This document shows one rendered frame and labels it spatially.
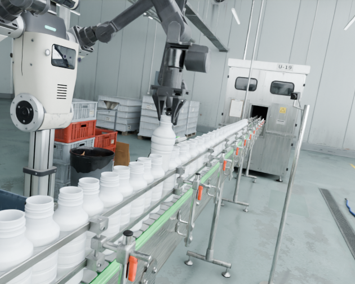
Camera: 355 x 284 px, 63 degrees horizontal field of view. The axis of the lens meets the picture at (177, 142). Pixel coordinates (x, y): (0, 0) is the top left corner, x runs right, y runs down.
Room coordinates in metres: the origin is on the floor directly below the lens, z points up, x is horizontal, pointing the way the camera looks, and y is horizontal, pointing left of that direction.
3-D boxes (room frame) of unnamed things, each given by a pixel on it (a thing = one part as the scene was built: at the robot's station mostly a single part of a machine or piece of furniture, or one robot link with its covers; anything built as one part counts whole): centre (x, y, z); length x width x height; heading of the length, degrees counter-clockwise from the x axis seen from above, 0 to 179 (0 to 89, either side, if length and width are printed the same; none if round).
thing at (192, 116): (9.72, 0.05, 0.59); 1.25 x 1.03 x 1.17; 164
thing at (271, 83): (6.10, -1.63, 1.05); 1.60 x 1.40 x 2.10; 162
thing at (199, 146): (1.24, -0.09, 1.08); 0.06 x 0.06 x 0.17
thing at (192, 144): (1.13, -0.05, 1.08); 0.06 x 0.06 x 0.17
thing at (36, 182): (1.26, 0.59, 0.74); 0.11 x 0.11 x 0.40; 72
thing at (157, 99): (0.85, 0.05, 1.30); 0.07 x 0.07 x 0.09; 72
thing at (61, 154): (3.35, 1.29, 0.55); 0.61 x 0.41 x 0.22; 169
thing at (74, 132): (3.36, 1.29, 0.78); 0.61 x 0.41 x 0.22; 169
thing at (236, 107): (5.49, -1.00, 1.22); 0.23 x 0.03 x 0.32; 72
